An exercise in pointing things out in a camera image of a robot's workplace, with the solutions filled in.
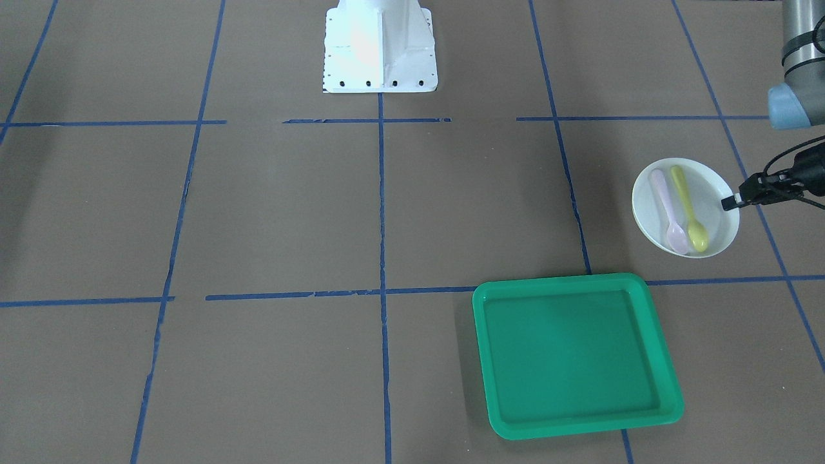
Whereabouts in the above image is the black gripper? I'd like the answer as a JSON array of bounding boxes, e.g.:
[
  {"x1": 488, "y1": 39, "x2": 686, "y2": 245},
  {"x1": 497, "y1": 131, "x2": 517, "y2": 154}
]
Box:
[{"x1": 721, "y1": 144, "x2": 824, "y2": 211}]

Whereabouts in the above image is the yellow plastic spoon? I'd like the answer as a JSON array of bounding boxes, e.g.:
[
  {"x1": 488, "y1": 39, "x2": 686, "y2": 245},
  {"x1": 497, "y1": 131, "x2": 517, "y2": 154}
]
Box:
[{"x1": 670, "y1": 165, "x2": 710, "y2": 253}]

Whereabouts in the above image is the white round plate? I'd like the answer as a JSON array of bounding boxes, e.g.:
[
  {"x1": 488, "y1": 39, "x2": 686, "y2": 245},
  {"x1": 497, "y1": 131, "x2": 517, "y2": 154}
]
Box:
[{"x1": 632, "y1": 158, "x2": 740, "y2": 259}]

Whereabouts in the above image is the pink plastic spoon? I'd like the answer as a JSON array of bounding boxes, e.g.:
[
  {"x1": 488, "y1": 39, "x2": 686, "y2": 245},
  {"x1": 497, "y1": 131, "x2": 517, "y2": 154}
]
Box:
[{"x1": 649, "y1": 169, "x2": 690, "y2": 255}]

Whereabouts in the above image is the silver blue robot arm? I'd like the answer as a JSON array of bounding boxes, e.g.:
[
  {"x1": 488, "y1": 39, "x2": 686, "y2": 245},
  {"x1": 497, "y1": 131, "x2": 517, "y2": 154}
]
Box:
[{"x1": 720, "y1": 1, "x2": 824, "y2": 211}]

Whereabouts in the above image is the green plastic tray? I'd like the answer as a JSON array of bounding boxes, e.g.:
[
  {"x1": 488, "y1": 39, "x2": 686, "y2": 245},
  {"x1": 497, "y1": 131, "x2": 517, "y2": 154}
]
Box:
[{"x1": 472, "y1": 273, "x2": 684, "y2": 441}]

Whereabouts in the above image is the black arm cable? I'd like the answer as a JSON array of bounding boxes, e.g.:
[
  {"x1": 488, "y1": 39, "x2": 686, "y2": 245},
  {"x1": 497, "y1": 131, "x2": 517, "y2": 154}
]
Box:
[{"x1": 763, "y1": 134, "x2": 825, "y2": 211}]

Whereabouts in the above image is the white pedestal column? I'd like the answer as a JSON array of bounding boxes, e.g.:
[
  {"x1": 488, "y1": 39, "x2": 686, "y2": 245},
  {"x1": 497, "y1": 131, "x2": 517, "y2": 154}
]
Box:
[{"x1": 322, "y1": 1, "x2": 439, "y2": 93}]

